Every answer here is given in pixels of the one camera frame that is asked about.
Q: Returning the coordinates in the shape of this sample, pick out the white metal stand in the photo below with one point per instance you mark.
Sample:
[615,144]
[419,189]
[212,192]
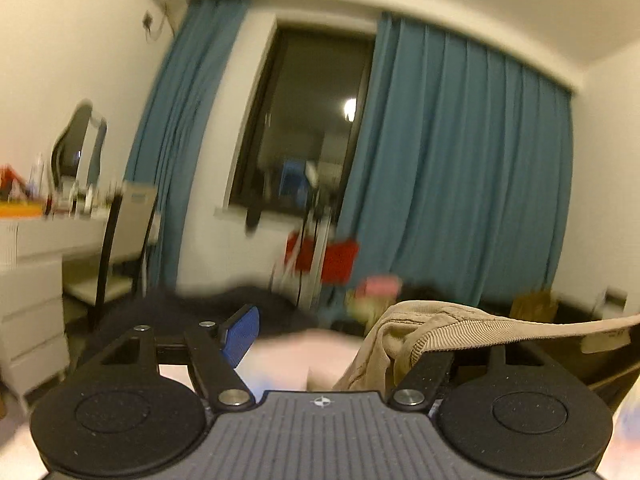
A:
[312,240]

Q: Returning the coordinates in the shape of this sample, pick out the white wall box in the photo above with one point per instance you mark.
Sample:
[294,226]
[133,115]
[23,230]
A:
[616,299]

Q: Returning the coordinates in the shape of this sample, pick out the white dresser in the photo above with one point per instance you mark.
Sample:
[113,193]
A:
[30,310]

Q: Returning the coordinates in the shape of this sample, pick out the wide blue curtain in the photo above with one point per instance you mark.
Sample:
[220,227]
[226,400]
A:
[450,160]

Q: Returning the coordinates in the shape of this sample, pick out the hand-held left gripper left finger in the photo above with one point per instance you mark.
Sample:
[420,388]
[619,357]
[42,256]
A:
[242,334]

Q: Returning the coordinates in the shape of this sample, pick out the black low furniture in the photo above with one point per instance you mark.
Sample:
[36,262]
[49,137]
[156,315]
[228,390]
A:
[580,307]

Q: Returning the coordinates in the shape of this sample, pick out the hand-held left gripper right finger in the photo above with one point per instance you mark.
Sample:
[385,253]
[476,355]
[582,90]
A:
[432,371]

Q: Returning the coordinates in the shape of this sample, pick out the pink cloth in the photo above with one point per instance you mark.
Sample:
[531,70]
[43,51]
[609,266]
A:
[380,286]

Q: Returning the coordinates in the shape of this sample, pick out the dark window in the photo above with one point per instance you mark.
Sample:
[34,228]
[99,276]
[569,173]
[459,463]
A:
[300,110]

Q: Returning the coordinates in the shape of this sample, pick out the black framed mirror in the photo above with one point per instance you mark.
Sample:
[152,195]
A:
[70,150]

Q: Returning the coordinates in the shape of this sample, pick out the cardboard box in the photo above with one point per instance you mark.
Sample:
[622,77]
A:
[535,305]

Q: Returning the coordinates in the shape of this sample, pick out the floral cloth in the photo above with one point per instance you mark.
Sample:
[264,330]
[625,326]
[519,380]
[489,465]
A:
[365,307]

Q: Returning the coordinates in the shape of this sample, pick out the narrow blue curtain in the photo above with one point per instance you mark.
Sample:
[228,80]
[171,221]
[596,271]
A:
[175,135]

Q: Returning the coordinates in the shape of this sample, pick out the bed with pale sheet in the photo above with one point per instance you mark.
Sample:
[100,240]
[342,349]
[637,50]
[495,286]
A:
[300,360]

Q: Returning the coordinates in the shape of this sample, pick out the black framed chair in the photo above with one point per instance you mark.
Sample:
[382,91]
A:
[132,215]

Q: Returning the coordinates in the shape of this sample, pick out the desk clutter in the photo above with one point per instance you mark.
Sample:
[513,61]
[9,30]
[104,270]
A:
[20,195]

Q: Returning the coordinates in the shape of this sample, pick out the khaki pants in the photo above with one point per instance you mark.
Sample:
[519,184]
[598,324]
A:
[450,325]

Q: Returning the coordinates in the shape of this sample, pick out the dark navy garment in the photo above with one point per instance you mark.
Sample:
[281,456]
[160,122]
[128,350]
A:
[165,310]

